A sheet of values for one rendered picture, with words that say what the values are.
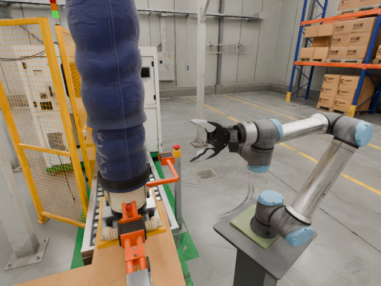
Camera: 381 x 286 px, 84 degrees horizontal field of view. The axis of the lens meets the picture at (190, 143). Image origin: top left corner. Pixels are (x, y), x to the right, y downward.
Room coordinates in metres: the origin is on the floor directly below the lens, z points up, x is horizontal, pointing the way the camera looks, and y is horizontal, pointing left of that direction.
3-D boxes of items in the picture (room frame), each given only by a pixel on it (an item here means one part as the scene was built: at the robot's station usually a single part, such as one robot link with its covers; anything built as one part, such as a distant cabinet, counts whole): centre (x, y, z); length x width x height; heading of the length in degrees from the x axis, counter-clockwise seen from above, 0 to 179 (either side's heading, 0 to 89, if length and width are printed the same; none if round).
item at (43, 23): (1.90, 1.43, 1.05); 0.87 x 0.10 x 2.10; 71
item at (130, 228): (0.61, 0.22, 1.24); 0.10 x 0.08 x 0.06; 109
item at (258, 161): (0.80, -0.28, 1.46); 0.12 x 0.09 x 0.12; 23
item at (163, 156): (1.22, 0.15, 1.24); 0.09 x 0.08 x 0.05; 109
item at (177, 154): (1.89, 0.13, 0.50); 0.07 x 0.07 x 1.00; 19
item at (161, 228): (0.88, 0.21, 1.13); 0.34 x 0.10 x 0.05; 19
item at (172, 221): (2.39, 0.49, 0.50); 2.31 x 0.05 x 0.19; 19
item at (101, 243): (0.82, 0.39, 1.13); 0.34 x 0.10 x 0.05; 19
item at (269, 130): (0.78, -0.28, 1.57); 0.12 x 0.09 x 0.10; 109
